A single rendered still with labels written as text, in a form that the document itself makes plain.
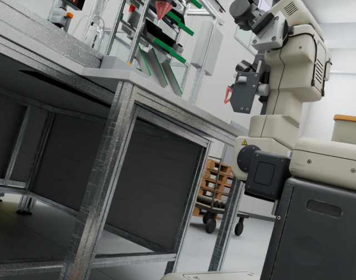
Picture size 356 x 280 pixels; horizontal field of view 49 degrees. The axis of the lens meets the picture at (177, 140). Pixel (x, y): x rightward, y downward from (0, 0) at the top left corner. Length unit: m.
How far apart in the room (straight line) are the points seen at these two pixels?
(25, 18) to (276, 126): 0.90
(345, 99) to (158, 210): 11.07
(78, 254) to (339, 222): 0.74
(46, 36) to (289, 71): 0.86
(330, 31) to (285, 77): 10.13
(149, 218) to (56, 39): 1.33
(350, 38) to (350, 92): 2.29
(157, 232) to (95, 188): 1.19
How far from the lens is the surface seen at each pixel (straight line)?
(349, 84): 13.17
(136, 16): 2.14
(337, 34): 11.50
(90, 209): 1.19
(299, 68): 1.49
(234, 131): 1.66
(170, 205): 2.30
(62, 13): 1.62
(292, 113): 1.49
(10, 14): 1.30
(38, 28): 1.35
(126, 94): 1.20
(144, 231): 2.39
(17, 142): 3.36
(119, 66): 1.51
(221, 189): 7.12
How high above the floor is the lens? 0.60
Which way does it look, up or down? 5 degrees up
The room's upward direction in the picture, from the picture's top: 16 degrees clockwise
